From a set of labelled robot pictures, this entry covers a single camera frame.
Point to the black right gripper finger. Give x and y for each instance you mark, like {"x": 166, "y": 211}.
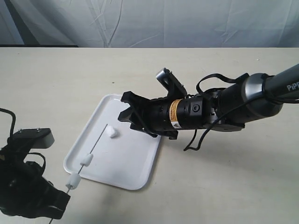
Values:
{"x": 131, "y": 115}
{"x": 134, "y": 100}

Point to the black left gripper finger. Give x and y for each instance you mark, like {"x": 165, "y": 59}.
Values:
{"x": 58, "y": 203}

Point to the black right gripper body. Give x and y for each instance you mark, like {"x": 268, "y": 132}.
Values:
{"x": 165, "y": 117}

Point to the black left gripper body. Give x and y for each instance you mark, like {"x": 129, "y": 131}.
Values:
{"x": 23, "y": 189}

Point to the white foam piece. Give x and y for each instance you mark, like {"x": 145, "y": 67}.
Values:
{"x": 86, "y": 160}
{"x": 111, "y": 132}
{"x": 73, "y": 181}

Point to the thin metal skewer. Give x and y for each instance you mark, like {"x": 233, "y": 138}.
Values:
{"x": 91, "y": 151}

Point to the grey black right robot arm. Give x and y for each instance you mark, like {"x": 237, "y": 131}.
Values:
{"x": 248, "y": 98}

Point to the white rectangular plastic tray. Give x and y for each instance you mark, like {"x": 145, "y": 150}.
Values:
{"x": 125, "y": 161}

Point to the white wrinkled backdrop cloth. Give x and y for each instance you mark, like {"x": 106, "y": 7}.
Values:
{"x": 150, "y": 23}

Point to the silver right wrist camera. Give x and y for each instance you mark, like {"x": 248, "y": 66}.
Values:
{"x": 175, "y": 89}

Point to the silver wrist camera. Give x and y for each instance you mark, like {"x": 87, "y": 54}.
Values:
{"x": 39, "y": 138}
{"x": 175, "y": 89}

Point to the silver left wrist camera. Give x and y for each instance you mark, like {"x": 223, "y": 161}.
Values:
{"x": 39, "y": 138}

